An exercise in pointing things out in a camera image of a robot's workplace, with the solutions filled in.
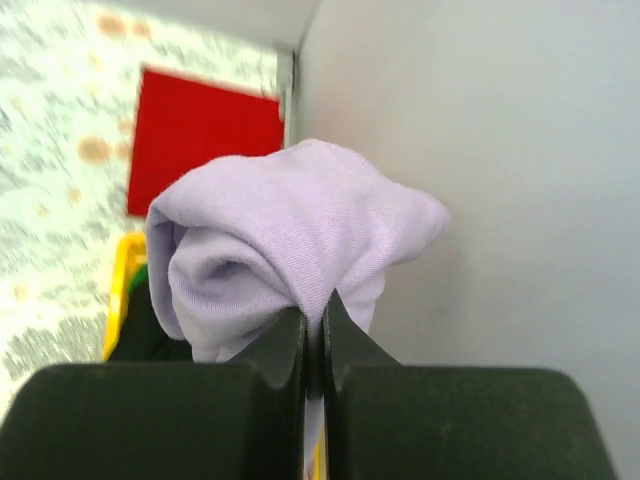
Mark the floral patterned table mat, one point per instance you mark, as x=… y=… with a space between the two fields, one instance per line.
x=70 y=73

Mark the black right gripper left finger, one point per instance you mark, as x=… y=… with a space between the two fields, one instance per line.
x=242 y=419

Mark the lavender t shirt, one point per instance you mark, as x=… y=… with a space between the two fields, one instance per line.
x=238 y=240

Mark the green garment in tray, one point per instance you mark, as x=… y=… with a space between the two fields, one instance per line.
x=139 y=277

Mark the folded red t shirt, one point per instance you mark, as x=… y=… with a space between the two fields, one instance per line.
x=182 y=123

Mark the black clothes pile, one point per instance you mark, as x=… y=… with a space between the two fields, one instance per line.
x=141 y=337

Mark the yellow plastic tray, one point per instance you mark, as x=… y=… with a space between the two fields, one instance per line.
x=130 y=257

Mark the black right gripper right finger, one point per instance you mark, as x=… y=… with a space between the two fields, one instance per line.
x=385 y=420

